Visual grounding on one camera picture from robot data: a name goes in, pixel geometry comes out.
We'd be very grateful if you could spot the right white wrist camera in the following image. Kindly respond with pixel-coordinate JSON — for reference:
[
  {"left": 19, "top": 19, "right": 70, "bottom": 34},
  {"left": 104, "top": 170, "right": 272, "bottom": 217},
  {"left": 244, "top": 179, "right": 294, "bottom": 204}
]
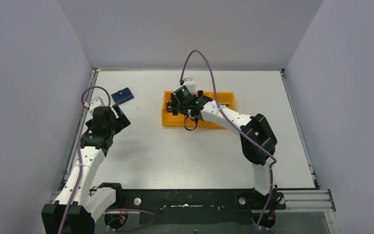
[{"left": 183, "top": 78, "right": 196, "bottom": 94}]

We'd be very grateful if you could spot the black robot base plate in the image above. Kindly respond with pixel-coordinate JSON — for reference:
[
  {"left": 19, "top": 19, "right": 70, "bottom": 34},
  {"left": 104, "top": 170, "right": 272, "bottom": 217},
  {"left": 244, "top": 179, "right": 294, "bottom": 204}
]
[{"left": 101, "top": 189, "right": 286, "bottom": 232}]

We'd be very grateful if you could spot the blue card holder wallet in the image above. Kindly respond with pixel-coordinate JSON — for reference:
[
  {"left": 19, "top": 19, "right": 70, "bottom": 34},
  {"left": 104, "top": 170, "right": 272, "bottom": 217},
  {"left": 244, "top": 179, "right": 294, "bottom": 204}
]
[{"left": 111, "top": 87, "right": 134, "bottom": 105}]

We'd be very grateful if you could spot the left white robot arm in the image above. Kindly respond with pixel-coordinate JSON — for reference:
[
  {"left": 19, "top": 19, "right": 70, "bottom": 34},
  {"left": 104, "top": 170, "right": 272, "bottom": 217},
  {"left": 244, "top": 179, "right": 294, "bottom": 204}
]
[{"left": 41, "top": 104, "right": 130, "bottom": 234}]

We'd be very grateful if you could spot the aluminium frame rail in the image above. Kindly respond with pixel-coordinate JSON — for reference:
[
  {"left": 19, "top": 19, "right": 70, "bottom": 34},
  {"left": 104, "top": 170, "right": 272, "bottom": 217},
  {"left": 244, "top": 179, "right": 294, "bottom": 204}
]
[{"left": 50, "top": 190, "right": 336, "bottom": 214}]

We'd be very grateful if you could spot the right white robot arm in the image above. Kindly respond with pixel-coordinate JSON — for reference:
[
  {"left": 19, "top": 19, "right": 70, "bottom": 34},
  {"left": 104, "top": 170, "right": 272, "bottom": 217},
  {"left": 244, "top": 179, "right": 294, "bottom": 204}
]
[{"left": 162, "top": 85, "right": 278, "bottom": 209}]

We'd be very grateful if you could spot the orange three-compartment tray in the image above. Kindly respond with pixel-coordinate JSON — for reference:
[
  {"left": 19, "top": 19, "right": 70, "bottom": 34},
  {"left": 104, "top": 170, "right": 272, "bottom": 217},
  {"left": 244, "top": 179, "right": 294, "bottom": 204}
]
[{"left": 161, "top": 91, "right": 236, "bottom": 129}]

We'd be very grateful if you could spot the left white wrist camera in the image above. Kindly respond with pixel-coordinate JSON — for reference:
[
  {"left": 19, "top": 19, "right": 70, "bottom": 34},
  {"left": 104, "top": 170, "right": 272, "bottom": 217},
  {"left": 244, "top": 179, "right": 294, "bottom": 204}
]
[{"left": 88, "top": 97, "right": 105, "bottom": 115}]

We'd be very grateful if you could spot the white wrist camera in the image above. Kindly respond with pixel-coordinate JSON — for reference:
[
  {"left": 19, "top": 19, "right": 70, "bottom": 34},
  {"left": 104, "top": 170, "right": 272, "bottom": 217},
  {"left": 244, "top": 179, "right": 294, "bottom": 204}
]
[
  {"left": 183, "top": 78, "right": 196, "bottom": 94},
  {"left": 88, "top": 97, "right": 105, "bottom": 115}
]

